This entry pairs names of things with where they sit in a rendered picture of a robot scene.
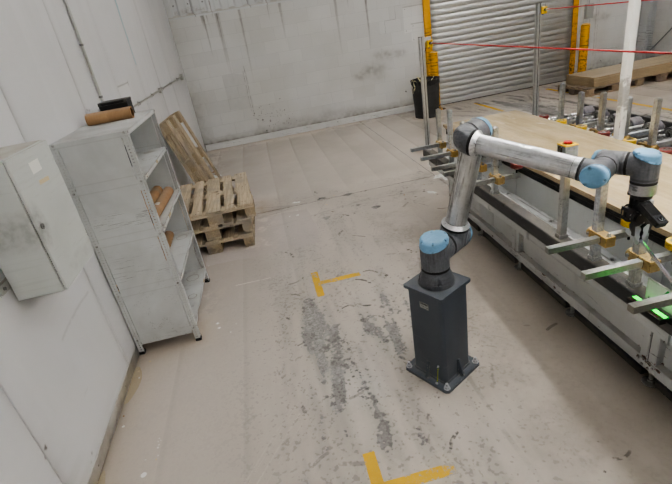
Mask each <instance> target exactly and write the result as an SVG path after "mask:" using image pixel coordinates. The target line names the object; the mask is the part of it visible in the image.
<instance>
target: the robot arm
mask: <svg viewBox="0 0 672 484"><path fill-rule="evenodd" d="M491 135H492V125H491V124H490V122H489V121H488V120H487V119H486V118H484V117H476V118H472V119H470V120H469V121H467V122H465V123H463V124H461V125H459V126H458V127H457V128H456V129H455V130H454V133H453V143H454V145H455V147H456V148H457V149H458V150H459V154H458V159H457V164H456V169H455V174H454V179H453V184H452V189H451V195H450V200H449V205H448V210H447V215H446V217H444V218H443V219H442V221H441V226H440V230H435V231H433V230H431V231H428V232H425V233H424V234H423V235H421V237H420V239H419V248H420V260H421V272H420V275H419V278H418V281H419V285H420V286H421V287H422V288H424V289H426V290H429V291H443V290H446V289H449V288H450V287H452V286H453V285H454V283H455V277H454V275H453V273H452V271H451V269H450V258H451V257H452V256H453V255H455V254H456V253H457V252H458V251H459V250H461V249H462V248H463V247H465V246H466V245H467V244H468V243H469V242H470V240H471V238H472V229H471V227H470V223H469V222H468V221H467V220H468V216H469V211H470V207H471V203H472V198H473V194H474V190H475V185H476V181H477V177H478V172H479V168H480V164H481V159H482V156H486V157H490V158H494V159H498V160H502V161H505V162H509V163H513V164H517V165H521V166H525V167H528V168H532V169H536V170H540V171H544V172H548V173H551V174H555V175H559V176H563V177H567V178H571V179H574V180H576V181H579V182H581V183H582V185H584V186H585V187H587V188H591V189H596V188H600V187H602V186H604V185H605V184H607V183H608V182H609V180H610V179H611V178H612V177H613V176H614V175H626V176H630V180H629V188H628V191H627V195H629V196H630V198H629V204H626V205H624V206H621V214H620V218H621V219H623V220H624V221H626V222H630V224H629V228H626V229H625V232H626V233H627V234H628V235H629V236H630V237H631V238H632V240H633V242H634V243H635V245H639V244H640V242H639V240H640V239H644V238H645V237H646V236H647V234H648V233H649V231H650V230H651V228H652V226H654V227H655V228H660V227H664V226H666V225H667V224H668V223H669V221H668V220H667V219H666V218H665V216H664V215H663V214H662V213H661V212H660V211H659V210H658V209H657V208H656V207H655V206H654V205H653V204H652V202H651V201H650V200H651V199H652V198H653V196H654V195H656V194H657V189H658V181H659V175H660V169H661V164H662V153H661V152H660V151H659V150H656V149H653V148H636V149H634V150H633V152H630V151H615V150H606V149H602V150H596V151H595V152H594V154H593V155H592V157H591V159H590V158H585V157H578V156H574V155H570V154H565V153H561V152H557V151H552V150H548V149H544V148H539V147H535V146H531V145H526V144H522V143H517V142H513V141H509V140H504V139H500V138H496V137H491ZM647 200H648V201H647ZM625 206H627V207H625ZM622 210H624V212H623V216H622Z"/></svg>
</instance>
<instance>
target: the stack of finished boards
mask: <svg viewBox="0 0 672 484"><path fill-rule="evenodd" d="M621 65H622V64H617V65H612V66H607V67H602V68H598V69H593V70H588V71H583V72H578V73H573V74H568V75H566V76H567V78H566V84H571V85H579V86H587V87H599V86H604V85H609V84H614V83H618V82H620V74H621ZM671 71H672V55H671V54H666V55H661V56H657V57H652V58H647V59H642V60H637V61H633V69H632V77H631V80H633V79H638V78H642V77H647V76H652V75H657V74H661V73H666V72H671Z"/></svg>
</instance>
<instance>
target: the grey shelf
mask: <svg viewBox="0 0 672 484"><path fill-rule="evenodd" d="M153 115H154V116H153ZM134 116H135V117H134V118H130V119H125V120H119V121H114V122H109V123H103V124H98V125H92V126H88V125H87V124H86V125H85V126H83V127H81V128H79V129H77V130H75V131H74V132H72V133H70V134H68V135H66V136H65V137H63V138H61V139H59V140H57V141H56V142H54V143H52V144H50V145H48V146H49V148H50V150H51V152H52V155H53V157H54V159H55V161H56V163H57V166H58V168H59V171H60V173H61V175H62V177H63V180H64V182H65V184H66V186H67V189H68V191H69V193H70V196H71V198H72V200H73V202H74V205H75V207H76V209H77V211H78V214H79V216H80V218H81V221H82V223H83V225H84V227H85V229H86V232H87V234H88V237H89V239H90V241H91V243H92V246H93V248H94V250H95V252H96V255H97V257H98V259H99V262H100V264H101V266H102V268H103V271H104V273H105V275H106V277H107V280H108V282H109V284H110V287H111V289H112V291H113V293H114V296H115V298H116V300H117V302H118V305H119V307H120V309H121V312H122V314H123V316H124V318H125V321H126V323H127V325H128V327H129V330H130V332H131V334H132V337H133V339H134V341H135V343H136V346H137V348H138V350H139V354H140V355H142V354H145V353H146V349H145V348H144V349H143V346H142V345H143V344H147V343H151V342H156V341H160V340H164V339H168V338H172V337H176V336H180V335H185V334H189V333H192V331H193V333H194V336H195V339H196V341H200V340H202V335H201V334H200V331H199V328H198V325H197V321H198V308H199V306H200V303H201V298H202V292H203V286H204V280H205V283H207V282H210V278H209V277H208V274H207V271H206V268H205V265H204V261H203V258H202V255H201V252H200V249H199V246H198V243H197V240H196V237H195V234H194V231H193V228H192V224H191V221H190V218H189V215H188V212H187V209H186V206H185V203H184V200H183V197H182V194H181V190H180V187H179V184H178V181H177V178H176V175H175V172H174V169H173V166H172V163H171V160H170V157H169V154H168V150H167V147H166V144H165V141H164V138H163V135H162V132H161V129H160V126H159V123H158V120H157V117H156V113H155V110H154V109H149V110H144V111H139V112H135V113H134ZM151 117H152V119H151ZM154 118H155V119H154ZM152 120H153V122H152ZM153 123H154V125H153ZM156 123H157V124H156ZM154 126H155V128H154ZM157 128H158V129H157ZM155 129H156V131H155ZM158 131H159V132H158ZM156 132H157V134H156ZM159 133H160V134H159ZM157 135H158V137H157ZM160 136H161V137H160ZM158 138H159V140H158ZM122 139H123V141H124V144H125V146H124V144H123V141H122ZM125 139H126V140H125ZM159 141H160V143H159ZM162 143H163V144H162ZM160 144H161V146H160ZM128 146H129V147H128ZM125 147H126V149H125ZM129 149H130V150H129ZM126 150H127V152H128V155H129V157H128V155H127V152H126ZM130 152H131V153H130ZM163 154H164V155H163ZM164 156H165V158H164ZM129 158H130V160H129ZM167 158H168V159H167ZM165 159H166V161H165ZM168 160H169V161H168ZM130 161H131V163H132V166H133V167H132V166H131V163H130ZM134 162H135V163H134ZM166 162H167V164H166ZM167 165H168V167H167ZM169 165H170V166H169ZM170 167H171V168H170ZM168 168H169V170H168ZM169 171H170V173H169ZM172 172H173V173H172ZM170 174H171V176H170ZM171 177H172V179H171ZM174 179H175V180H174ZM172 180H173V182H172ZM173 183H174V185H173ZM154 186H160V187H162V189H164V188H165V187H167V186H169V187H171V188H173V191H174V192H173V194H172V196H171V198H170V200H169V202H168V203H167V205H166V207H165V209H164V211H163V212H162V214H161V216H160V218H159V216H158V213H157V210H156V208H155V205H154V202H153V199H152V196H151V194H150V191H151V190H152V188H153V187H154ZM176 186H177V187H176ZM174 187H175V188H174ZM177 188H178V189H177ZM144 190H145V191H144ZM141 191H142V193H141ZM145 193H146V194H145ZM142 194H143V196H144V198H143V196H142ZM179 195H180V196H179ZM146 196H147V197H146ZM180 197H181V198H180ZM144 199H145V201H144ZM147 199H148V200H147ZM178 199H179V201H178ZM145 202H146V204H147V207H148V209H147V207H146V204H145ZM148 202H149V203H148ZM179 202H180V204H179ZM149 205H150V206H149ZM180 205H181V207H180ZM183 206H184V207H183ZM181 208H182V210H181ZM148 210H149V212H148ZM184 210H185V211H184ZM182 211H183V213H182ZM185 212H186V213H185ZM149 213H150V215H151V218H152V220H151V218H150V215H149ZM152 213H153V214H152ZM183 214H184V216H183ZM82 215H83V216H82ZM153 216H154V217H153ZM184 217H185V219H184ZM154 219H155V220H154ZM185 220H186V222H185ZM152 221H153V223H152ZM188 221H189V222H188ZM186 223H187V225H186ZM188 223H189V224H188ZM153 224H154V225H153ZM189 225H190V226H189ZM187 226H188V228H187ZM190 227H191V228H190ZM188 229H189V231H188ZM190 229H191V230H190ZM166 231H172V232H173V233H174V237H173V240H172V244H171V247H169V244H168V241H167V239H166V236H165V232H166ZM157 236H158V237H159V239H158V237H157ZM92 238H93V239H92ZM159 240H160V242H159ZM162 241H163V242H162ZM192 241H193V243H192ZM163 244H164V245H163ZM193 244H194V246H193ZM161 246H162V248H163V250H162V248H161ZM194 247H195V249H194ZM165 249H166V250H165ZM195 250H196V252H195ZM163 251H164V253H163ZM166 252H167V253H166ZM196 253H197V255H196ZM164 254H165V256H164ZM197 256H198V258H197ZM165 257H166V259H167V261H166V259H165ZM198 259H199V261H198ZM201 261H202V262H201ZM199 262H200V264H199ZM200 265H201V267H200ZM202 265H203V266H202ZM203 267H204V268H203ZM116 284H117V286H116ZM117 287H118V289H119V291H120V292H119V291H118V289H117ZM194 329H195V330H194ZM141 342H142V344H141ZM139 345H140V346H139ZM140 347H141V348H140Z"/></svg>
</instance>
